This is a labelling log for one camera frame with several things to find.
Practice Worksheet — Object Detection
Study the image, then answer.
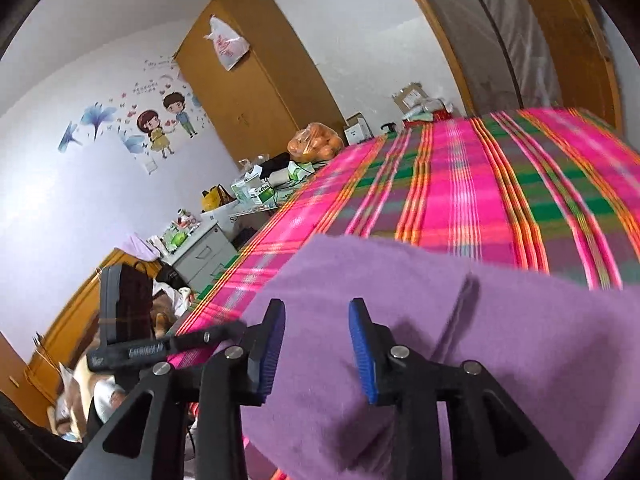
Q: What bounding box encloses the white carton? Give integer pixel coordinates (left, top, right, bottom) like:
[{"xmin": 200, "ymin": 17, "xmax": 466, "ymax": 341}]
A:
[{"xmin": 200, "ymin": 199, "xmax": 261, "ymax": 241}]

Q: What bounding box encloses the wooden wardrobe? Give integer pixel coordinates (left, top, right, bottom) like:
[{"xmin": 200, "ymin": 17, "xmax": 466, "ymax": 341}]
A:
[{"xmin": 174, "ymin": 0, "xmax": 348, "ymax": 171}]

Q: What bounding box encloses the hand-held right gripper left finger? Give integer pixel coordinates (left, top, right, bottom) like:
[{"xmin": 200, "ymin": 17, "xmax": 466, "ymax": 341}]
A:
[{"xmin": 65, "ymin": 298, "xmax": 287, "ymax": 480}]

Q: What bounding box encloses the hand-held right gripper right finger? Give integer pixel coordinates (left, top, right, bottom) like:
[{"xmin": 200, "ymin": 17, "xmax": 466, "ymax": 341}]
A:
[{"xmin": 348, "ymin": 297, "xmax": 576, "ymax": 480}]

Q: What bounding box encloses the clear plastic zip curtain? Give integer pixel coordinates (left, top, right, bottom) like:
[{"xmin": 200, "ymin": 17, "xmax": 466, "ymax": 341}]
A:
[{"xmin": 410, "ymin": 0, "xmax": 563, "ymax": 113}]

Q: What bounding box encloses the light purple cloth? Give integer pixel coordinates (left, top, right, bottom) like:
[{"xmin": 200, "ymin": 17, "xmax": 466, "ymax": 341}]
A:
[{"xmin": 114, "ymin": 232, "xmax": 161, "ymax": 262}]

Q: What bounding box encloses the person's left hand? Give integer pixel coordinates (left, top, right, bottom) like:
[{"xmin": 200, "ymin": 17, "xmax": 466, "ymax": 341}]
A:
[{"xmin": 91, "ymin": 376, "xmax": 130, "ymax": 424}]

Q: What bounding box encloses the wooden door frame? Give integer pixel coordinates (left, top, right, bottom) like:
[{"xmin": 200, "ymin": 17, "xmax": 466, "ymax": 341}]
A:
[{"xmin": 387, "ymin": 0, "xmax": 476, "ymax": 116}]

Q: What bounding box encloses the small white box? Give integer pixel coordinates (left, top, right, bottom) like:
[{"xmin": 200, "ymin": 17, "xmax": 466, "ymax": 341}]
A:
[{"xmin": 344, "ymin": 112, "xmax": 375, "ymax": 146}]

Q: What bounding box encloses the purple fleece sweater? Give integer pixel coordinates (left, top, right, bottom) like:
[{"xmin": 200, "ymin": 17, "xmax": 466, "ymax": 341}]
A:
[{"xmin": 240, "ymin": 234, "xmax": 640, "ymax": 480}]

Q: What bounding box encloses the wooden door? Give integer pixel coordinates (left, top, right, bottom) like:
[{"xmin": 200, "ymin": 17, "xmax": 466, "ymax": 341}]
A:
[{"xmin": 505, "ymin": 0, "xmax": 623, "ymax": 133}]

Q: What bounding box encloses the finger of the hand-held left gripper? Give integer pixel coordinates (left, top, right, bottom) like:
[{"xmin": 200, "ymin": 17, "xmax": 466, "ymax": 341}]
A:
[{"xmin": 169, "ymin": 320, "xmax": 249, "ymax": 358}]

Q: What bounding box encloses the folding table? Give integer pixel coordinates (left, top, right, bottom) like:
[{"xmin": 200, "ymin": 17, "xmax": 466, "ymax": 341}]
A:
[{"xmin": 230, "ymin": 160, "xmax": 326, "ymax": 221}]

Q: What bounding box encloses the grey drawer cabinet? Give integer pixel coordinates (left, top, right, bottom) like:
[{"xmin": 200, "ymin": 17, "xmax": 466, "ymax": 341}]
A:
[{"xmin": 162, "ymin": 222, "xmax": 238, "ymax": 293}]

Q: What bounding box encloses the white plastic bag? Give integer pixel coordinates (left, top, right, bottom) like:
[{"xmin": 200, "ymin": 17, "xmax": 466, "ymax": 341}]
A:
[{"xmin": 202, "ymin": 15, "xmax": 251, "ymax": 72}]

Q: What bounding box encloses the cartoon wall sticker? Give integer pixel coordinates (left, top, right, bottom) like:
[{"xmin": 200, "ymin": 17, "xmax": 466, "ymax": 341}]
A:
[{"xmin": 57, "ymin": 60, "xmax": 208, "ymax": 173}]

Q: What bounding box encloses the pink green plaid bed sheet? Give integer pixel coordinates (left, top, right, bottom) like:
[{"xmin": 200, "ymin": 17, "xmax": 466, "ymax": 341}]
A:
[{"xmin": 167, "ymin": 106, "xmax": 640, "ymax": 376}]

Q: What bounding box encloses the bag of oranges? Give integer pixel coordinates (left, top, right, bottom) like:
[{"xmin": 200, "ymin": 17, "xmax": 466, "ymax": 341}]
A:
[{"xmin": 287, "ymin": 122, "xmax": 345, "ymax": 163}]

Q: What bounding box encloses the wooden headboard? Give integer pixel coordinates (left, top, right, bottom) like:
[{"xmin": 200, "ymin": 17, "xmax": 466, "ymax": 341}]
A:
[{"xmin": 25, "ymin": 247, "xmax": 163, "ymax": 411}]

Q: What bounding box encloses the yellow bag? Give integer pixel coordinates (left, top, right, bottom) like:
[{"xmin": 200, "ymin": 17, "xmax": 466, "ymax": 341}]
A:
[{"xmin": 201, "ymin": 185, "xmax": 231, "ymax": 211}]

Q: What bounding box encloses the open cardboard box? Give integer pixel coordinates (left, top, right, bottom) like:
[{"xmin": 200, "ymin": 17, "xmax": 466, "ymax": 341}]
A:
[{"xmin": 391, "ymin": 81, "xmax": 430, "ymax": 111}]

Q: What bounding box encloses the black cloth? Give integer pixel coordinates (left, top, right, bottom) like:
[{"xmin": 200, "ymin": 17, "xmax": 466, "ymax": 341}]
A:
[{"xmin": 257, "ymin": 152, "xmax": 292, "ymax": 178}]

